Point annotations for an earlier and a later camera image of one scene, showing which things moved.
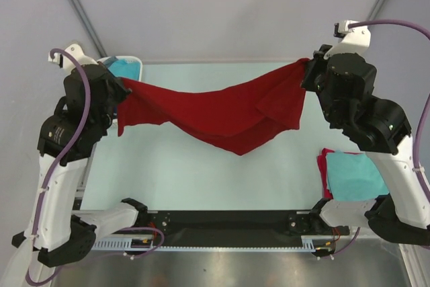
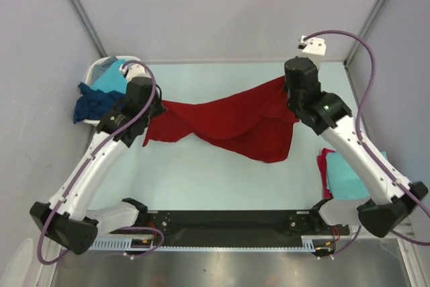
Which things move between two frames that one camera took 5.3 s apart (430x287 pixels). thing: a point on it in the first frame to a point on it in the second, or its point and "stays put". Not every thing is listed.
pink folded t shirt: x=322 y=162 stays put
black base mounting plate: x=230 y=228 stays put
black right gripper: x=318 y=62 to x=285 y=86
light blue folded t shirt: x=353 y=177 stays put
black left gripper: x=121 y=91 to x=159 y=108
